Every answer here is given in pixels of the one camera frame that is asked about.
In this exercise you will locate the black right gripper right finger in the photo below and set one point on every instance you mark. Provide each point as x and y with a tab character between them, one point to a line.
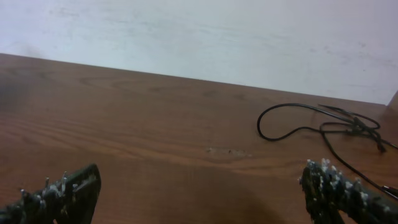
328	193

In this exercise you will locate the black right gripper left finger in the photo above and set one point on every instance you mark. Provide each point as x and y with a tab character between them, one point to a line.
72	199

